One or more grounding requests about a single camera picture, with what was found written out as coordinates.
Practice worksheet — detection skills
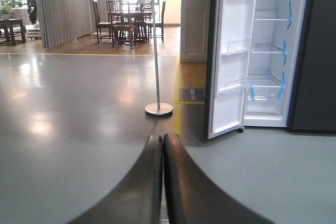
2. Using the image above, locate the dark wooden dining table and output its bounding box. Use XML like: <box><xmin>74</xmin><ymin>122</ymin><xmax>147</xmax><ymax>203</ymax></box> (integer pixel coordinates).
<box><xmin>107</xmin><ymin>10</ymin><xmax>157</xmax><ymax>44</ymax></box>

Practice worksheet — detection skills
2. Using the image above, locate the green potted plant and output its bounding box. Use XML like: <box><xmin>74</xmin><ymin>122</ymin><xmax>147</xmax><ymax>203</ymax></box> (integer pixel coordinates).
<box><xmin>1</xmin><ymin>0</ymin><xmax>26</xmax><ymax>18</ymax></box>

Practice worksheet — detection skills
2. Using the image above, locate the dark wooden chair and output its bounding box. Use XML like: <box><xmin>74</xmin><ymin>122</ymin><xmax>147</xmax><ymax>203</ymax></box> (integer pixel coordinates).
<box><xmin>106</xmin><ymin>0</ymin><xmax>136</xmax><ymax>48</ymax></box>
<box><xmin>146</xmin><ymin>1</ymin><xmax>166</xmax><ymax>42</ymax></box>
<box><xmin>92</xmin><ymin>0</ymin><xmax>112</xmax><ymax>43</ymax></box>

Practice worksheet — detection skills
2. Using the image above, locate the silver sign stand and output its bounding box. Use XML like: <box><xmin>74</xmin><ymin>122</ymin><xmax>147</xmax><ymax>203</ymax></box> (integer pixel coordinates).
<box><xmin>145</xmin><ymin>0</ymin><xmax>173</xmax><ymax>116</ymax></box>

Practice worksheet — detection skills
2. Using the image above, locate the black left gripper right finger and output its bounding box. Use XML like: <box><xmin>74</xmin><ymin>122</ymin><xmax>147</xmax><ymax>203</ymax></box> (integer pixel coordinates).
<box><xmin>163</xmin><ymin>133</ymin><xmax>272</xmax><ymax>223</ymax></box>

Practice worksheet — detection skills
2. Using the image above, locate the clear upper door bin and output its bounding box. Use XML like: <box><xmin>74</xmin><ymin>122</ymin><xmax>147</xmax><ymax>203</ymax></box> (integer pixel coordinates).
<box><xmin>221</xmin><ymin>38</ymin><xmax>256</xmax><ymax>55</ymax></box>

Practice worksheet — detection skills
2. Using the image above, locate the clear crisper drawer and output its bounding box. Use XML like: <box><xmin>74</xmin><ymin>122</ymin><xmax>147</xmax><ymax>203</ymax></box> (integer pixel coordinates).
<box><xmin>246</xmin><ymin>85</ymin><xmax>282</xmax><ymax>115</ymax></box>

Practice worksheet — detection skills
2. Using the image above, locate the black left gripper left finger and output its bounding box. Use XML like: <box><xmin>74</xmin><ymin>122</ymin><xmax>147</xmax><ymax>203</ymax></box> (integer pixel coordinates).
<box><xmin>70</xmin><ymin>135</ymin><xmax>163</xmax><ymax>223</ymax></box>

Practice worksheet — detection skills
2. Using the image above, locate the clear lower door bin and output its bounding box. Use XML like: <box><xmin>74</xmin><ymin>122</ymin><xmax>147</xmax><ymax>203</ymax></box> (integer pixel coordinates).
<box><xmin>217</xmin><ymin>78</ymin><xmax>249</xmax><ymax>94</ymax></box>

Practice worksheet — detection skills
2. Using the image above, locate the dark wooden side table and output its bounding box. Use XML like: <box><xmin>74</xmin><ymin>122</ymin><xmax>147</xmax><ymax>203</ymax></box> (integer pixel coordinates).
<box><xmin>1</xmin><ymin>18</ymin><xmax>26</xmax><ymax>45</ymax></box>

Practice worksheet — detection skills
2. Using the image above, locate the clear door bin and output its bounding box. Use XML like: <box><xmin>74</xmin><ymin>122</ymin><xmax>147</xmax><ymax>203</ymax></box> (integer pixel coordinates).
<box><xmin>217</xmin><ymin>78</ymin><xmax>249</xmax><ymax>94</ymax></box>
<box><xmin>221</xmin><ymin>38</ymin><xmax>256</xmax><ymax>55</ymax></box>

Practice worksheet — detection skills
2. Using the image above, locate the white panelled cabinet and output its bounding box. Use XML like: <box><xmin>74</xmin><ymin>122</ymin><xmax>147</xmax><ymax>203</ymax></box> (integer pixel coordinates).
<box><xmin>180</xmin><ymin>0</ymin><xmax>211</xmax><ymax>63</ymax></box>

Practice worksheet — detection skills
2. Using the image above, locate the grey vertical curtain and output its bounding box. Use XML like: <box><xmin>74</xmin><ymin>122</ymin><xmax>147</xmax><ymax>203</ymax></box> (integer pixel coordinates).
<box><xmin>36</xmin><ymin>0</ymin><xmax>108</xmax><ymax>49</ymax></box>

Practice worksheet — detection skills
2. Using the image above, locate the fridge door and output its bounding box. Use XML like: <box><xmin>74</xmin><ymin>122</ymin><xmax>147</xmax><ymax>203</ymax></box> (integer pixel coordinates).
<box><xmin>204</xmin><ymin>0</ymin><xmax>256</xmax><ymax>140</ymax></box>

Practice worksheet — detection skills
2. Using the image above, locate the dark floor sign sticker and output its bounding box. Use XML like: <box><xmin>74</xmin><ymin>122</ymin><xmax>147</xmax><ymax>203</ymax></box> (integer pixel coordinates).
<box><xmin>180</xmin><ymin>88</ymin><xmax>205</xmax><ymax>102</ymax></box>

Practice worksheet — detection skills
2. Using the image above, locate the blue tape strip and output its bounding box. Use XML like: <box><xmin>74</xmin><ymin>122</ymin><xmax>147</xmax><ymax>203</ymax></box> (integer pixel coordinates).
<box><xmin>282</xmin><ymin>40</ymin><xmax>287</xmax><ymax>65</ymax></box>
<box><xmin>287</xmin><ymin>2</ymin><xmax>293</xmax><ymax>30</ymax></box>
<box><xmin>249</xmin><ymin>83</ymin><xmax>255</xmax><ymax>101</ymax></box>
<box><xmin>277</xmin><ymin>72</ymin><xmax>286</xmax><ymax>99</ymax></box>

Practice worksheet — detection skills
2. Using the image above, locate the dark grey fridge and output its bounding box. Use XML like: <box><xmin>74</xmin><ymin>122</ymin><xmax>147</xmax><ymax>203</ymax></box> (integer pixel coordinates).
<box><xmin>244</xmin><ymin>0</ymin><xmax>335</xmax><ymax>132</ymax></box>

